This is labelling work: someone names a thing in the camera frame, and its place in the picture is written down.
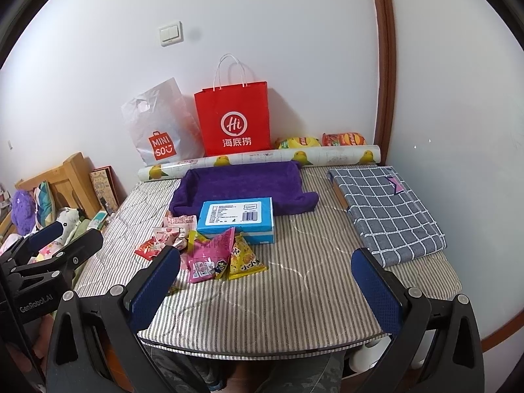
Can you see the rolled duck print paper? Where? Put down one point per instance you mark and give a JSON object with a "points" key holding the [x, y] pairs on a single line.
{"points": [[306, 156]]}

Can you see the blue cardboard box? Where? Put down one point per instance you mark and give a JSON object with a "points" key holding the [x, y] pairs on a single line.
{"points": [[251, 217]]}

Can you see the yellow chips bag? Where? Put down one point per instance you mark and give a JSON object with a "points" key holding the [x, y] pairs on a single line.
{"points": [[297, 142]]}

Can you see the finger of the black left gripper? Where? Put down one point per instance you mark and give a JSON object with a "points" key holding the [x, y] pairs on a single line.
{"points": [[77, 251]]}

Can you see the light pink snack packet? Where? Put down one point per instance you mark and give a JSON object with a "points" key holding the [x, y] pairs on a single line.
{"points": [[185, 223]]}

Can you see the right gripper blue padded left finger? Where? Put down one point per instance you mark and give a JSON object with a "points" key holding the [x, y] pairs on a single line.
{"points": [[93, 336]]}

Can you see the brown wooden door frame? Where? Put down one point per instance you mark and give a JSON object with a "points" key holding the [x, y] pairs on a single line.
{"points": [[387, 75]]}

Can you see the red snack packet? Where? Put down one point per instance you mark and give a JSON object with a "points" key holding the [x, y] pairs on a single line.
{"points": [[151, 248]]}

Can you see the wooden chair frame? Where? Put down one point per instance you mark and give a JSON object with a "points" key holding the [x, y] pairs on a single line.
{"points": [[70, 185]]}

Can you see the red paper shopping bag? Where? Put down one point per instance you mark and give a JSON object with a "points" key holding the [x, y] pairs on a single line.
{"points": [[234, 118]]}

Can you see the white Miniso plastic bag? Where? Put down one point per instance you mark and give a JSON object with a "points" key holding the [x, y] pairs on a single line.
{"points": [[161, 126]]}

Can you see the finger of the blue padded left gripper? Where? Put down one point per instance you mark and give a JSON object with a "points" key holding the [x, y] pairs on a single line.
{"points": [[20, 252]]}

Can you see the yellow snack packet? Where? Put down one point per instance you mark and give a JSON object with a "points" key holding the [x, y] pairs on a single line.
{"points": [[243, 261]]}

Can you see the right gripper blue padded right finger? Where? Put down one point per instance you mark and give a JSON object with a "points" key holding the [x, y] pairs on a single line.
{"points": [[453, 362]]}

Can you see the white wall switch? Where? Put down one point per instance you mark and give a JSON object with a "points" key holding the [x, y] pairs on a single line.
{"points": [[171, 34]]}

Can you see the pink white snack packet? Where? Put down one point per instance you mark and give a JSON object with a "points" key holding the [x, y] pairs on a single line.
{"points": [[170, 236]]}

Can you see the grey checked folded cloth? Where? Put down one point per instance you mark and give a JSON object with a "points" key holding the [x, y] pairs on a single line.
{"points": [[393, 223]]}

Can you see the orange chips bag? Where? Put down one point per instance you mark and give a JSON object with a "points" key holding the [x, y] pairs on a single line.
{"points": [[342, 139]]}

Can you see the patterned picture frame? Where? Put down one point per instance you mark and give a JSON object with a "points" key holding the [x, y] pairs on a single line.
{"points": [[103, 183]]}

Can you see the purple fabric tray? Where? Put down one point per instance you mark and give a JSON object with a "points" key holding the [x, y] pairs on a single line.
{"points": [[279, 181]]}

